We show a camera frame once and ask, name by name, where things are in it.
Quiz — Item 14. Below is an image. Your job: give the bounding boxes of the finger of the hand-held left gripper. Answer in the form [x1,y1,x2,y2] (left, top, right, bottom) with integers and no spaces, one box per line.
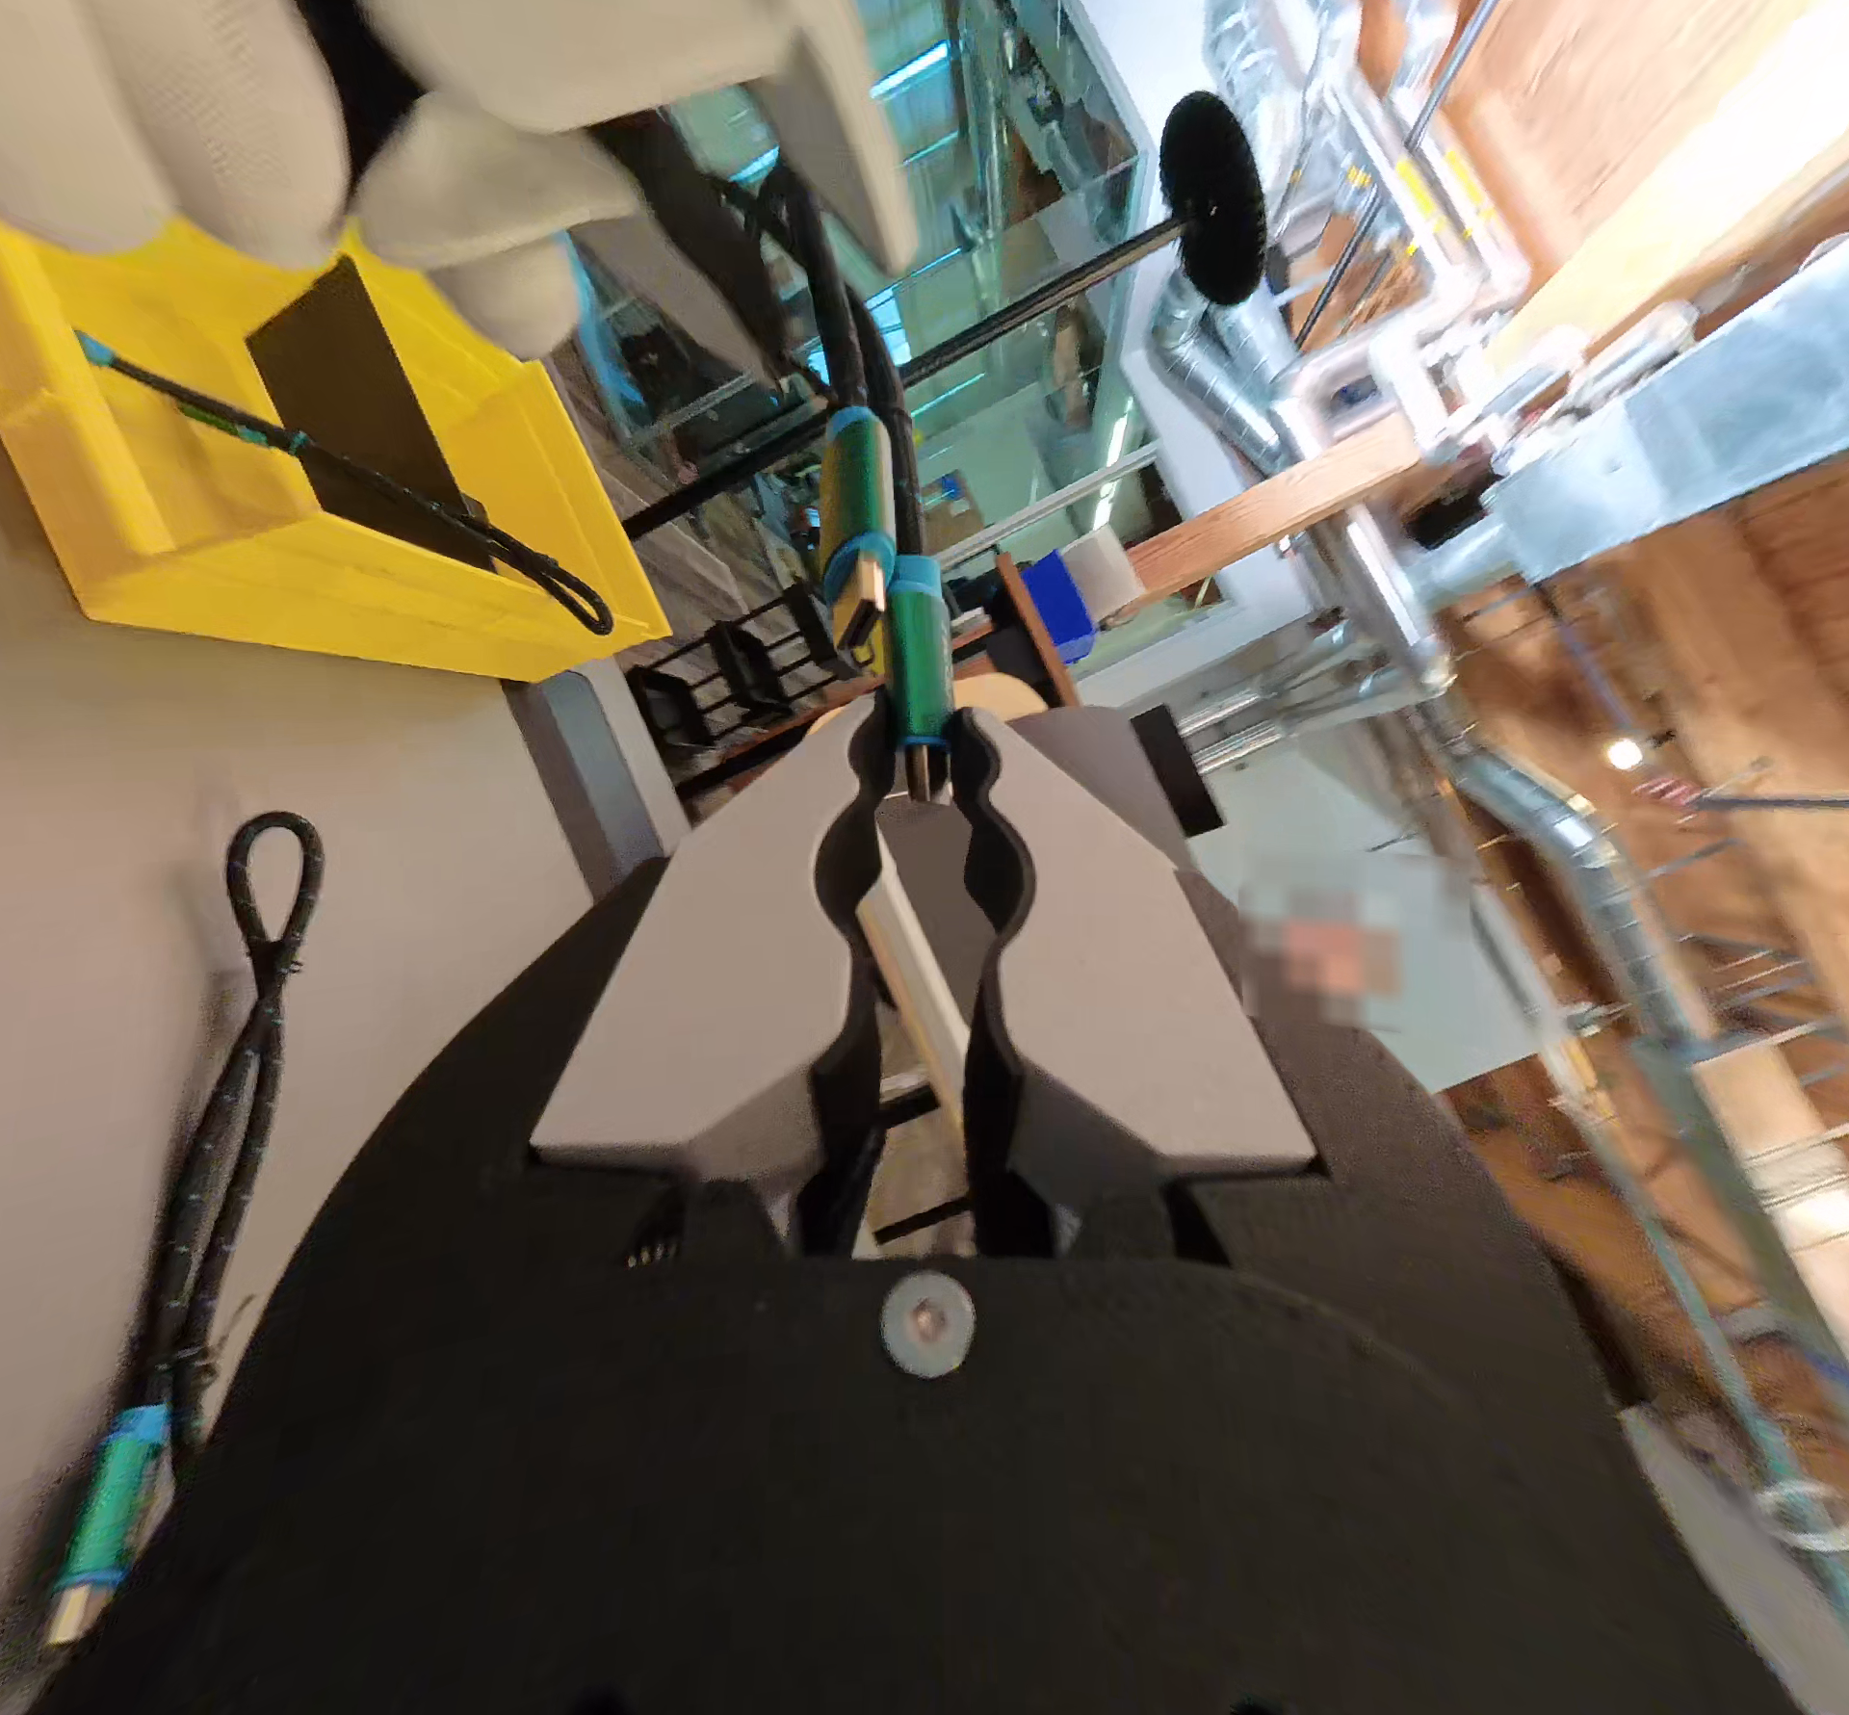
[728,0,923,275]

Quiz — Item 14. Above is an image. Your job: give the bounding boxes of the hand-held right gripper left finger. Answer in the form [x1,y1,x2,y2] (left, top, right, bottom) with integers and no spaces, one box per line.
[530,696,885,1175]

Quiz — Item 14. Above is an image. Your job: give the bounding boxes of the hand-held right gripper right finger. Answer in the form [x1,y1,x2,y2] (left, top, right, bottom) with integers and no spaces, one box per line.
[960,709,1319,1175]

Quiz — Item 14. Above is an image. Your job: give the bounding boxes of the green plug black cable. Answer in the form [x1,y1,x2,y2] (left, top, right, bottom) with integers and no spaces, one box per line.
[722,161,962,801]

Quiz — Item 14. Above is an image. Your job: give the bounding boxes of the blue-flecked black braided cable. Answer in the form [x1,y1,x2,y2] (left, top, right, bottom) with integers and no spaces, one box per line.
[44,811,328,1650]
[77,333,615,637]

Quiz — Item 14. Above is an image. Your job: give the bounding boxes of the yellow plastic bin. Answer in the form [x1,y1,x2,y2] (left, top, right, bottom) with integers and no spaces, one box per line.
[0,219,674,684]

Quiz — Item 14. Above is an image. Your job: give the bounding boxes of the white tablet stand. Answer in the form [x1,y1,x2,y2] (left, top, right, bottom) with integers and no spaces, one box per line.
[809,674,1056,1240]

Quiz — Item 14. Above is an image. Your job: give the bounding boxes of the glass railing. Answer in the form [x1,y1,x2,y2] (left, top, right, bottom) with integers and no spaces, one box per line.
[571,69,1158,563]

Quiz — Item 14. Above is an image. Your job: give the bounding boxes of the black vertical pole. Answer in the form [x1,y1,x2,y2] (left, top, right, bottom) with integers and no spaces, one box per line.
[620,91,1274,545]

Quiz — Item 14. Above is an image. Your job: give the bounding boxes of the stacked blue bins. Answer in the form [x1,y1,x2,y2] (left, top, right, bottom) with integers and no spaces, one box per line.
[1033,551,1107,663]

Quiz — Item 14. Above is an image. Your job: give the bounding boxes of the silver pipe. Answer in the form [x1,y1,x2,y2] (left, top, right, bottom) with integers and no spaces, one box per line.
[1149,276,1293,476]
[1447,733,1713,1038]

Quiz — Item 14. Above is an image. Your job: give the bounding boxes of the wooden column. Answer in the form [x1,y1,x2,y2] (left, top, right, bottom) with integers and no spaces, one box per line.
[1128,423,1433,604]

